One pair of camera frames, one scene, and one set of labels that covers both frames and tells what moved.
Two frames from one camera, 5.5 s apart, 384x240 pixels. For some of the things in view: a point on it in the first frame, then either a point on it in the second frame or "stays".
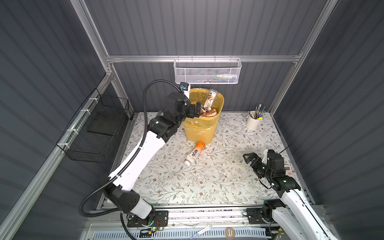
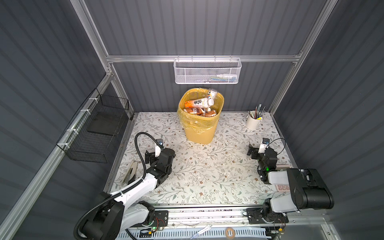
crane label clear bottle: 210,99 stays
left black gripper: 191,113 -> 151,158
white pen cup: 253,120 stays
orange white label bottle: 196,152 -> 201,103
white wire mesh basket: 207,71 stays
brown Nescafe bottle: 210,113 stays
